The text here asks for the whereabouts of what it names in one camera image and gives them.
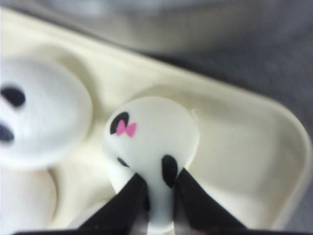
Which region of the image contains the cream plastic tray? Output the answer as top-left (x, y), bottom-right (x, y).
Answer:
top-left (1, 7), bottom-right (313, 230)

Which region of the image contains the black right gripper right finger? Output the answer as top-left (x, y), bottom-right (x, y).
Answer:
top-left (172, 168), bottom-right (242, 232)

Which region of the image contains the panda bun with pink bow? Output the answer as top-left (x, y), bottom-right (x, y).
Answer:
top-left (103, 96), bottom-right (200, 234)

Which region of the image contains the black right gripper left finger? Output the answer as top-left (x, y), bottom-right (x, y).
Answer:
top-left (83, 170), bottom-right (150, 231)

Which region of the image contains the white panda bun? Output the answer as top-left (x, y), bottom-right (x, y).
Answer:
top-left (0, 57), bottom-right (92, 169)

